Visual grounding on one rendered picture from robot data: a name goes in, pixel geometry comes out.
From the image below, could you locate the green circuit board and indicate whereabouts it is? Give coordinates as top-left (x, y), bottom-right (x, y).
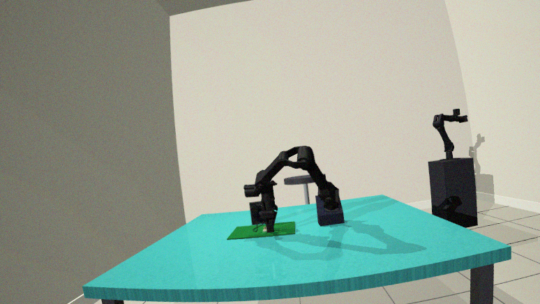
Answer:
top-left (227, 222), bottom-right (295, 240)

